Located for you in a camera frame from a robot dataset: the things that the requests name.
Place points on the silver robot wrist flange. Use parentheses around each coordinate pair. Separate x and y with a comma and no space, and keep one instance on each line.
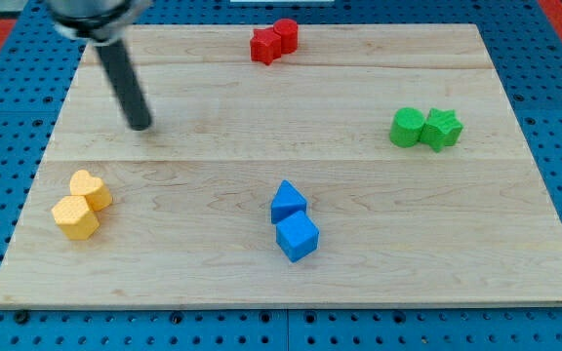
(98,22)

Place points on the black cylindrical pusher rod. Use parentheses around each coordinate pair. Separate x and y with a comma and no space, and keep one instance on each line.
(123,79)

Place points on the blue triangle block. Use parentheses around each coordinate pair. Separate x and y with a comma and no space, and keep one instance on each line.
(286,201)

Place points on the yellow heart block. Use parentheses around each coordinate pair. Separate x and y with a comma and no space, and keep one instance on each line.
(92,188)

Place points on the wooden board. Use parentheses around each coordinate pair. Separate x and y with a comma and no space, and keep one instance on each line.
(377,166)

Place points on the red star block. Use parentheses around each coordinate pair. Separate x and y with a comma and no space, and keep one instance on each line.
(265,45)

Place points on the yellow hexagon block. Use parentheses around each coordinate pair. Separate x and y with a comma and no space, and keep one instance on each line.
(75,218)

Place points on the red cylinder block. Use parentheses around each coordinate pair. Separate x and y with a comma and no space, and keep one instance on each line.
(288,30)

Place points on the blue cube block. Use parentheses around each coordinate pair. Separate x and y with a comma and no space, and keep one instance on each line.
(297,236)

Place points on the green cylinder block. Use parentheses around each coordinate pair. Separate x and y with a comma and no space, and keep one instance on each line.
(406,127)

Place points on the green star block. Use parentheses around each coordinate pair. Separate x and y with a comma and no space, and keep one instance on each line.
(442,129)

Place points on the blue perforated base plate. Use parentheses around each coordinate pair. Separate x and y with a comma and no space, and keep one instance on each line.
(36,68)

